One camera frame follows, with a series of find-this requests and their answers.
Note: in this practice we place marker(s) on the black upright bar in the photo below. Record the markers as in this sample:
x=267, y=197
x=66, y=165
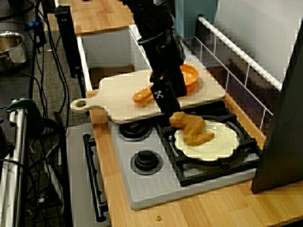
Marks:
x=68, y=42

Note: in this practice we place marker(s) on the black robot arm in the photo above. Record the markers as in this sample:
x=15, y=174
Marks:
x=154, y=28

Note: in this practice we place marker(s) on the grey toy stove top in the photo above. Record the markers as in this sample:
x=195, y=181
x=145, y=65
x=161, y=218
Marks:
x=151, y=189

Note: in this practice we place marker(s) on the teal box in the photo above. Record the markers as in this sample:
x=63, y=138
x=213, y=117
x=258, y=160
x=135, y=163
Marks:
x=198, y=19

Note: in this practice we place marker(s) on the black stove knob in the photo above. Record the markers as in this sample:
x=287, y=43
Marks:
x=146, y=163
x=135, y=132

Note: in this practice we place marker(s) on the black burner grate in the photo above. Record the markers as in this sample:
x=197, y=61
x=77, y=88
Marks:
x=246, y=144

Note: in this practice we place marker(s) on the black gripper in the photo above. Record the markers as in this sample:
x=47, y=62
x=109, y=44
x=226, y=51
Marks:
x=161, y=75

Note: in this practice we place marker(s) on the white toy oven front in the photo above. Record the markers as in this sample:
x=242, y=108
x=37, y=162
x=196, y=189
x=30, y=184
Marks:
x=75, y=165

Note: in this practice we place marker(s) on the metal pot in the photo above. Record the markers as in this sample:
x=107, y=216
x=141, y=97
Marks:
x=11, y=49

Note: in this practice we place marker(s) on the orange toy frying pan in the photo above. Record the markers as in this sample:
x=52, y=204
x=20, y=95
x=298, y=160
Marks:
x=190, y=75

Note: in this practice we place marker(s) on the dark tile backsplash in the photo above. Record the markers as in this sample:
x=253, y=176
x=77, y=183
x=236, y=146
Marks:
x=236, y=79

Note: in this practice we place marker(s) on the wooden countertop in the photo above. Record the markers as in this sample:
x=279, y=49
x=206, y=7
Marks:
x=213, y=208

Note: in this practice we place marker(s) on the brass screw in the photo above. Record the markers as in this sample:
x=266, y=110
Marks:
x=158, y=217

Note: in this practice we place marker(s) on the green clamp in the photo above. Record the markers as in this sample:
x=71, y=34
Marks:
x=21, y=104

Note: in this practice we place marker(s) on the cream scalloped plate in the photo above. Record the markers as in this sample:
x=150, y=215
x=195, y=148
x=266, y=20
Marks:
x=217, y=146

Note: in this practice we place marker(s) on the aluminium frame rail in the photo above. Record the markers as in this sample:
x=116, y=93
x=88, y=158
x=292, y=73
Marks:
x=14, y=153

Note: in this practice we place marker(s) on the toy fried chicken piece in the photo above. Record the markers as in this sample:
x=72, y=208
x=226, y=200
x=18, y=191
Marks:
x=191, y=130

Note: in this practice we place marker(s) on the white toy sink unit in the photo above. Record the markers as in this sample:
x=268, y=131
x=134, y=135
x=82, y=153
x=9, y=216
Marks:
x=106, y=47

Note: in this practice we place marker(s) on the wooden cutting board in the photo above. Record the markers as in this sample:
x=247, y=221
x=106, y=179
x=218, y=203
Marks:
x=118, y=94

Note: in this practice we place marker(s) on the wooden table top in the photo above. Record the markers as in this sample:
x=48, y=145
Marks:
x=94, y=16

